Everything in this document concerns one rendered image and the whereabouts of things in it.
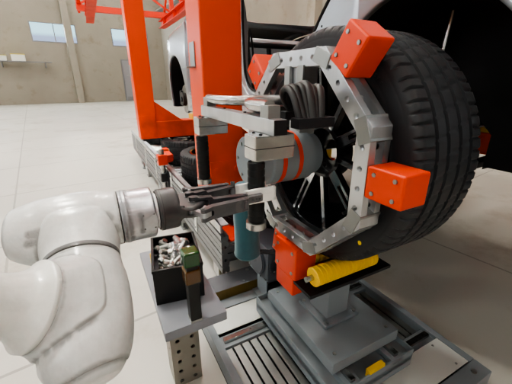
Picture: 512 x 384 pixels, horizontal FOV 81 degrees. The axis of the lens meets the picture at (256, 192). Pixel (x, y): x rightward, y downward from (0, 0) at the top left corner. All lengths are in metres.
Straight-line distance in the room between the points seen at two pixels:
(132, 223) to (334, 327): 0.87
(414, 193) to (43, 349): 0.60
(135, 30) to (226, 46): 1.95
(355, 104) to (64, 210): 0.55
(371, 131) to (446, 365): 1.01
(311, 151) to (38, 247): 0.61
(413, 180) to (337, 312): 0.73
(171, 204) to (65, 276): 0.20
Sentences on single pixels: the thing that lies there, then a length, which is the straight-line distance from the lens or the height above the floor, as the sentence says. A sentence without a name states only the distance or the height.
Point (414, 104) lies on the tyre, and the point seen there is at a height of 1.00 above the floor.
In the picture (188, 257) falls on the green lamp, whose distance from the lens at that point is 0.74.
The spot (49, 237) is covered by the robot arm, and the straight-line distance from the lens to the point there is 0.50.
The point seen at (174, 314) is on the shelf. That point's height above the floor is 0.45.
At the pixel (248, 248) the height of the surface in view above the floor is 0.53.
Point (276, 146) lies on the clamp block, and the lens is 0.59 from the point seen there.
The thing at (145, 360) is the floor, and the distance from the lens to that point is 1.44.
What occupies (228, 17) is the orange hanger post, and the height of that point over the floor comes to 1.26.
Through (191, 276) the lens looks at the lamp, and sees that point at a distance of 0.78.
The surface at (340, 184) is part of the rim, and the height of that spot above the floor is 0.77.
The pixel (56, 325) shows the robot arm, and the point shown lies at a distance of 0.40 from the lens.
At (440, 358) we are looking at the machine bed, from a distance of 1.45.
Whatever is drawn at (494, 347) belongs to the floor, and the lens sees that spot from 1.73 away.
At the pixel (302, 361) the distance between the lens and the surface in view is 1.19.
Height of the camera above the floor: 1.05
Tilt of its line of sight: 20 degrees down
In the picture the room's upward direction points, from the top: straight up
